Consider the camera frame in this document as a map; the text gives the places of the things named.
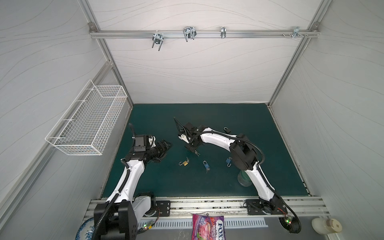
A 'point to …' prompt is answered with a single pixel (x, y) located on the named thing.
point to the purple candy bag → (208, 227)
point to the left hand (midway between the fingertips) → (171, 145)
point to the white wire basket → (87, 124)
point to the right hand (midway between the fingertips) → (192, 143)
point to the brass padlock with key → (185, 163)
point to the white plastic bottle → (326, 226)
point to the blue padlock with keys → (207, 166)
